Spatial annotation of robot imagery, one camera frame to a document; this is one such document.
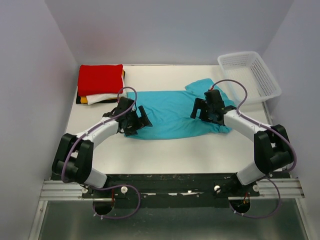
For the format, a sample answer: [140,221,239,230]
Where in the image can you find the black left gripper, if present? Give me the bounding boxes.
[124,105,152,136]

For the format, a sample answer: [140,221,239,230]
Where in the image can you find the teal t shirt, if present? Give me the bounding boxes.
[130,78,232,140]

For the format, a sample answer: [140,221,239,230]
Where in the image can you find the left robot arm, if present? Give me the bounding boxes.
[51,97,153,198]

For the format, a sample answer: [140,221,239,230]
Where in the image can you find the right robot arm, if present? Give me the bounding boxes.
[190,89,295,196]

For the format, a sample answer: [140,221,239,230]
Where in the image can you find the white folded t shirt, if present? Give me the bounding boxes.
[85,74,127,105]

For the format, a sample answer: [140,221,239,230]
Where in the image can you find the yellow folded t shirt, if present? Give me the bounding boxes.
[79,70,126,105]

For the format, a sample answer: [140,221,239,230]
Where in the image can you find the white plastic mesh basket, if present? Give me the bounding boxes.
[217,51,282,105]

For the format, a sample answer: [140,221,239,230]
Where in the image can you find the black folded t shirt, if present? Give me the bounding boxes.
[75,96,117,105]

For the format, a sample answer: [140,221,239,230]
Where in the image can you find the red folded t shirt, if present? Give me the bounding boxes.
[77,64,124,97]

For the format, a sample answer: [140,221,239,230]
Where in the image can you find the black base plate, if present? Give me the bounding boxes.
[93,173,256,209]

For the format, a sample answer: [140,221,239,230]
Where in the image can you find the aluminium mounting rail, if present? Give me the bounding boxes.
[39,178,305,202]

